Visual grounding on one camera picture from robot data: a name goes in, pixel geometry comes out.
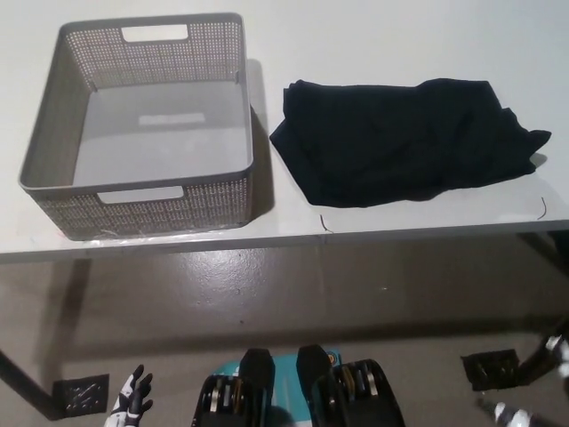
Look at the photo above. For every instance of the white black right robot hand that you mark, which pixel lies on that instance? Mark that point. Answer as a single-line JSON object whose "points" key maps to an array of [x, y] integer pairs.
{"points": [[511, 413]]}

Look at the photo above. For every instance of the grey perforated plastic basket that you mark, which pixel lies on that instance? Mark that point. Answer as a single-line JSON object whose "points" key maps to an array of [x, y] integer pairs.
{"points": [[66, 133]]}

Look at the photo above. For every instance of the black robot body block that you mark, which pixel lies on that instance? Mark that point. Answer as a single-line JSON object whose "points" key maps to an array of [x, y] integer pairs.
{"points": [[231, 391], [355, 391]]}

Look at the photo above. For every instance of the black t-shirt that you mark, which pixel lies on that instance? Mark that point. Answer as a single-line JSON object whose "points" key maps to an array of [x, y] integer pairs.
{"points": [[400, 142]]}

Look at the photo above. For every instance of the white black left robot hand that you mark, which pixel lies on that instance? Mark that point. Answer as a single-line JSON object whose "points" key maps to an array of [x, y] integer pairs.
{"points": [[133, 396]]}

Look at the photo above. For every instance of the clear tape strip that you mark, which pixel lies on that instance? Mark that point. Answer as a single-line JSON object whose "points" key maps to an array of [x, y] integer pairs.
{"points": [[120, 236]]}

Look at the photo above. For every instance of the black floor foot plate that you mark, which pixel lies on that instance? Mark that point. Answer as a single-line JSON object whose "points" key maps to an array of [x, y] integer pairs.
{"points": [[489, 369], [82, 398]]}

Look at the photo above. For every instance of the black table leg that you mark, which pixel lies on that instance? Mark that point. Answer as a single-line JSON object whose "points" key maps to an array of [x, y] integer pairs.
{"points": [[26, 378]]}

